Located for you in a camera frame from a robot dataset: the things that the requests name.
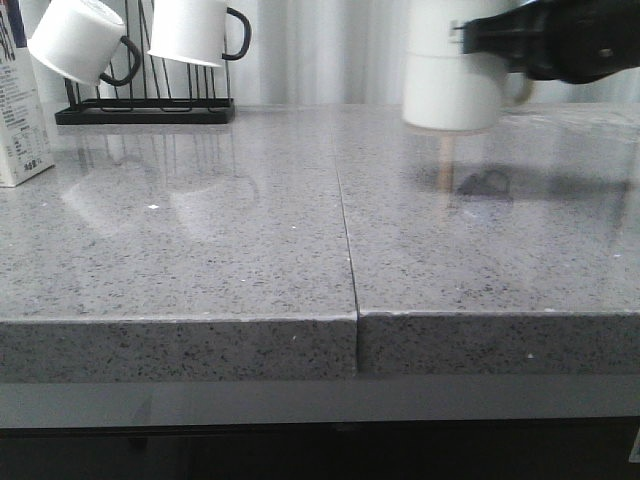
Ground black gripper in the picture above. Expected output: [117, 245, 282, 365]
[461, 0, 639, 84]

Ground white HOME cup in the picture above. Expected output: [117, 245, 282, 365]
[402, 0, 533, 131]

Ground blue white milk carton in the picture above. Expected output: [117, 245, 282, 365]
[1, 1, 54, 188]

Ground wooden mug tree stand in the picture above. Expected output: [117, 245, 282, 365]
[438, 137, 455, 193]

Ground white enamel mug black handle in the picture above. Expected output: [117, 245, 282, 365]
[147, 0, 252, 68]

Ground black wire mug rack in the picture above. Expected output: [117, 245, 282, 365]
[55, 1, 252, 125]

